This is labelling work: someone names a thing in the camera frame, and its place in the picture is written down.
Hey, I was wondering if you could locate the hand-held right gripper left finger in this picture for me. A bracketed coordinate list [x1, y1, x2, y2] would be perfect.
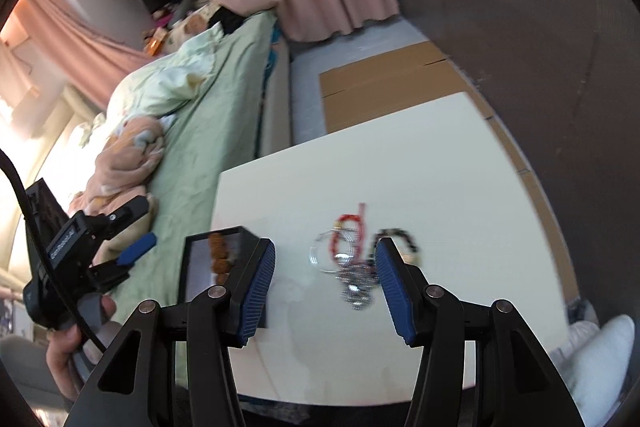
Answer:
[65, 237, 277, 427]

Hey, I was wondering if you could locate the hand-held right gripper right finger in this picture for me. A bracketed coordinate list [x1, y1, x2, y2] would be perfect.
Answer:
[374, 236, 586, 427]

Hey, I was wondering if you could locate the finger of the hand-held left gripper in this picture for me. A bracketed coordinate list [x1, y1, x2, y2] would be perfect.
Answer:
[92, 233, 157, 293]
[102, 194, 151, 238]

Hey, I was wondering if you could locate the silver chain bracelet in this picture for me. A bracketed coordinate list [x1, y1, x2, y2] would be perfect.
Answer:
[337, 259, 382, 309]

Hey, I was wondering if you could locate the black bead bracelet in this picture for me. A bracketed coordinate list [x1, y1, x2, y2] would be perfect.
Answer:
[372, 229, 424, 266]

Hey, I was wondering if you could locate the black jewelry box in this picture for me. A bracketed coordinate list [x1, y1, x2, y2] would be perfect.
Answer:
[177, 226, 273, 331]

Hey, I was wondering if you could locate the clear thin ring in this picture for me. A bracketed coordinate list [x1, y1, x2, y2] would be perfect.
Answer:
[309, 229, 365, 274]

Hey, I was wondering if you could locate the red string bracelet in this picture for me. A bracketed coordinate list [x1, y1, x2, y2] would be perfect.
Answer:
[332, 202, 372, 234]

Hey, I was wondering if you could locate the person's left hand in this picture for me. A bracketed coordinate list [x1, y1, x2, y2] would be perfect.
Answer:
[46, 296, 118, 401]

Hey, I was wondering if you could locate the pink printed blanket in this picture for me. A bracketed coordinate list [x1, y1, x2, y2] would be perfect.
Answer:
[67, 114, 168, 228]

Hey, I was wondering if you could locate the bed with green sheet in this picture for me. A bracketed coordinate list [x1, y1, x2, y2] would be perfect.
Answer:
[95, 9, 293, 308]

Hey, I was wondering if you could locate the light green quilt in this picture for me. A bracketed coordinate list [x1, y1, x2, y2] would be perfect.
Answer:
[105, 24, 226, 120]

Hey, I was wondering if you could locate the brown cardboard sheet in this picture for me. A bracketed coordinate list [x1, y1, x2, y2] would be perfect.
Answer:
[319, 39, 581, 303]

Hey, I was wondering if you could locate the person's white sock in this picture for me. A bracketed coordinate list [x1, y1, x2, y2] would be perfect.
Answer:
[549, 314, 637, 427]

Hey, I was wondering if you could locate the black cable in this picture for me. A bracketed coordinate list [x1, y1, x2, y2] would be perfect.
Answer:
[0, 148, 109, 354]

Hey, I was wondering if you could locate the orange bead bracelet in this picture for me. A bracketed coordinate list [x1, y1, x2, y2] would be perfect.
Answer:
[207, 231, 237, 284]

